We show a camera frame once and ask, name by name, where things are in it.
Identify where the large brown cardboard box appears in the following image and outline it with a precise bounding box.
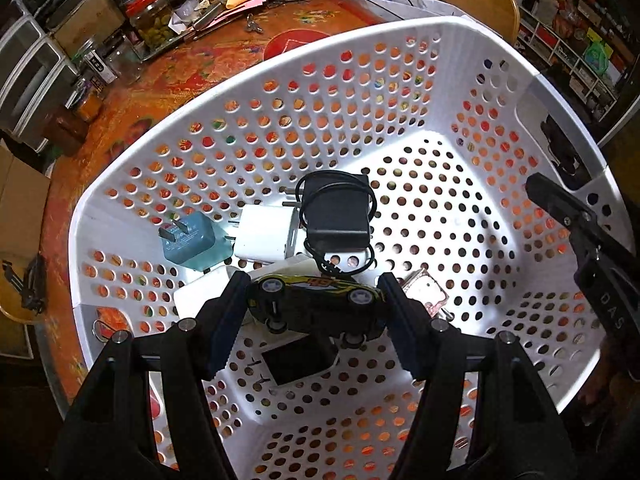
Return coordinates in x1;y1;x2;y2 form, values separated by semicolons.
0;142;51;261

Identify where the brown jar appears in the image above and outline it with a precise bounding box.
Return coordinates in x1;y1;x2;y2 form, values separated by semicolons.
42;107;88;153

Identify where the empty glass jar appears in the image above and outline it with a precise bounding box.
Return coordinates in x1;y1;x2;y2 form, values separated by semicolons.
107;35;143;86

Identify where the black-labelled glass jar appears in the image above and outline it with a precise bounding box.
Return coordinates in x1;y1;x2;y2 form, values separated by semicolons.
80;47;118;86

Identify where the jar with orange contents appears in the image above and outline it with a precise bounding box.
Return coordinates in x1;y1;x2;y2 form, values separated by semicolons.
67;85;103;123

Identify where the white charger plug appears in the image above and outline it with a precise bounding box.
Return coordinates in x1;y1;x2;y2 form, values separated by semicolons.
225;202;303;265

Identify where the yellow black toy car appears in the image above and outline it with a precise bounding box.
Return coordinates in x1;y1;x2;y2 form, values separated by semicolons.
245;274;388;348

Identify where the low wooden chair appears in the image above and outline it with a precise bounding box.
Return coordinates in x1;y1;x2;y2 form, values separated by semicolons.
0;280;48;323

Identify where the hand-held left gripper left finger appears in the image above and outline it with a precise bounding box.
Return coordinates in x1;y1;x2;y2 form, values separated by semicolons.
47;271;252;480

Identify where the white plastic drawer unit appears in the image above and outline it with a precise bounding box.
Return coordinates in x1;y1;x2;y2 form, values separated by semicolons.
0;0;81;151

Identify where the black power adapter with cable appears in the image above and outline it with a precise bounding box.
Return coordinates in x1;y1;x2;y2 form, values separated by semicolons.
295;171;378;281

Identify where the red patterned tablecloth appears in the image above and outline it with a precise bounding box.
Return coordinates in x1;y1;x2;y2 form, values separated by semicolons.
37;0;401;411

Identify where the white perforated plastic basket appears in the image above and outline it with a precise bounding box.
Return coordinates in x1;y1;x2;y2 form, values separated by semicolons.
67;15;632;480

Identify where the white cubby shelf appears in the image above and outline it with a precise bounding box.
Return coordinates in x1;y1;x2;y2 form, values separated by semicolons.
517;5;618;111

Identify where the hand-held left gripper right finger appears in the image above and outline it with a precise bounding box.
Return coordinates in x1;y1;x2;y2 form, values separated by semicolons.
377;271;576;480

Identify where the green packet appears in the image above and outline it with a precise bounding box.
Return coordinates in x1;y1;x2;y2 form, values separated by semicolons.
585;40;613;73

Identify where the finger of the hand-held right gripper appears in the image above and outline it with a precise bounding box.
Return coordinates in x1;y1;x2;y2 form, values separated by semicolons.
542;115;581;176
525;172;640;286

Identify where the teal charger plug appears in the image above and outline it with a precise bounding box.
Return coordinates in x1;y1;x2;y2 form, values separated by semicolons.
157;211;233;273

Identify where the red-lidded olive jar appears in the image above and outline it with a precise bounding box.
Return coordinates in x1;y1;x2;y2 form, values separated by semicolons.
124;0;181;51

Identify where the pink paper sheet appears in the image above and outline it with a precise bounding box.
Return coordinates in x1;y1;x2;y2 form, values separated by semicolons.
210;0;266;23

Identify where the black folded tripod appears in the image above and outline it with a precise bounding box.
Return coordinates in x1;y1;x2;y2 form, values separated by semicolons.
2;255;48;313

